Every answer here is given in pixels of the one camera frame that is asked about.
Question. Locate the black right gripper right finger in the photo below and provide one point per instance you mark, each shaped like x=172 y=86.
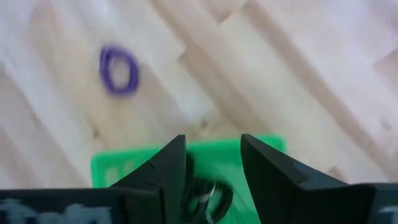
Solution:
x=273 y=186

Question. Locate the green plastic basket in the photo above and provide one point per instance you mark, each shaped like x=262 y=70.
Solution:
x=217 y=155

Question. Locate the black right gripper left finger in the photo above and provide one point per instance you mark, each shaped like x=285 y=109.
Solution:
x=168 y=168

